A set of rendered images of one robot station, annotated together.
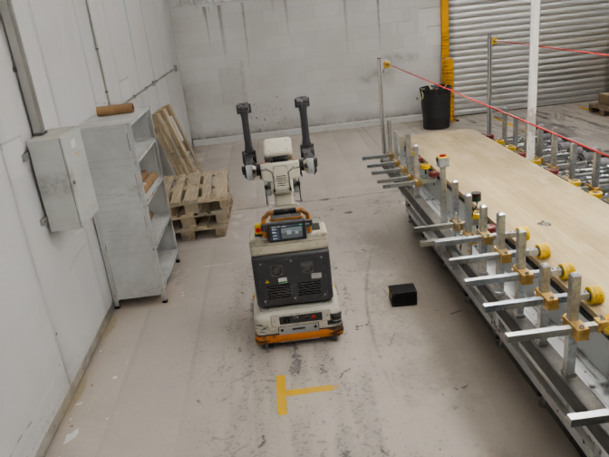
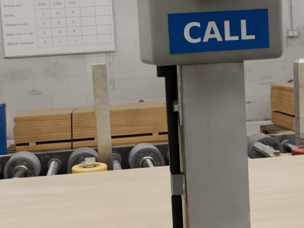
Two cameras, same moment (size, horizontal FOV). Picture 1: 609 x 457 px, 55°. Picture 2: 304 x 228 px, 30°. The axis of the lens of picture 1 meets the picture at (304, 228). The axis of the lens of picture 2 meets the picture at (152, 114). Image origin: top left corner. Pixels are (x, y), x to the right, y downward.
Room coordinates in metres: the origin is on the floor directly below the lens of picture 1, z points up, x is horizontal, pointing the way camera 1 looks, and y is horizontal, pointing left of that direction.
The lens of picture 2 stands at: (3.85, -0.65, 1.16)
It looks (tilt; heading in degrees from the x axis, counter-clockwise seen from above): 6 degrees down; 266
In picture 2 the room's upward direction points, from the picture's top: 3 degrees counter-clockwise
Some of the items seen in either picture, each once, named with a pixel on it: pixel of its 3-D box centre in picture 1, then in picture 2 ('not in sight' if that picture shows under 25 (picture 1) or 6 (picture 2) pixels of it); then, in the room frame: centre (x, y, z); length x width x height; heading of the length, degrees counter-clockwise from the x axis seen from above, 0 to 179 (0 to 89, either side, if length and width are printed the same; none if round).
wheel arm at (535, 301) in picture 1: (539, 300); not in sight; (2.24, -0.99, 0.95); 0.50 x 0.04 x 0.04; 92
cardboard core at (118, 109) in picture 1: (115, 109); not in sight; (5.07, 1.49, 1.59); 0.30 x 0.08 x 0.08; 92
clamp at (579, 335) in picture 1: (575, 326); not in sight; (2.01, -1.03, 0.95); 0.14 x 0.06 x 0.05; 2
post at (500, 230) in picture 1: (500, 255); not in sight; (2.78, -1.00, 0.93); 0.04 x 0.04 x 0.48; 2
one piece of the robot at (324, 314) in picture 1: (300, 317); not in sight; (3.60, 0.09, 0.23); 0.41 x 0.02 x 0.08; 91
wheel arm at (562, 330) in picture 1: (551, 332); not in sight; (1.99, -0.93, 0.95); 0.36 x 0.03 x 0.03; 92
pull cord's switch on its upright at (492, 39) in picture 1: (491, 92); not in sight; (5.88, -2.01, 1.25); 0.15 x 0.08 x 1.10; 2
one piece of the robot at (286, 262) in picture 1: (290, 257); not in sight; (3.83, 0.12, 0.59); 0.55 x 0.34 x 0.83; 91
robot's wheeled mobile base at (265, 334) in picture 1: (296, 305); not in sight; (3.93, 0.12, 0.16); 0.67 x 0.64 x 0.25; 1
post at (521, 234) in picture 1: (519, 275); not in sight; (2.53, -1.01, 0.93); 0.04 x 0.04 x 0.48; 2
